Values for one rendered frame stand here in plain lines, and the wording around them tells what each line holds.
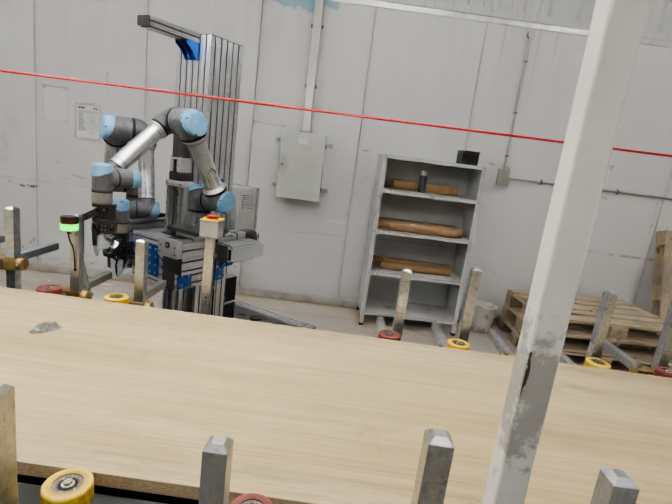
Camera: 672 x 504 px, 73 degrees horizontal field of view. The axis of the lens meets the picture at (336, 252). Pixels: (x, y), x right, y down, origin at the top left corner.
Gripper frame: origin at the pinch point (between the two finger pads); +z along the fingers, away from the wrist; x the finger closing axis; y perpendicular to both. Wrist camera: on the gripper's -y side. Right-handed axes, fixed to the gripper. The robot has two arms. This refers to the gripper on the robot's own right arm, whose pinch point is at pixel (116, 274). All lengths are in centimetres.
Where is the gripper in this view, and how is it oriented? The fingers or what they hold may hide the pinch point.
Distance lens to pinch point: 238.0
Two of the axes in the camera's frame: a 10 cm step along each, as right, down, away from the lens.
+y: 0.5, -2.1, 9.8
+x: -9.9, -1.3, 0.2
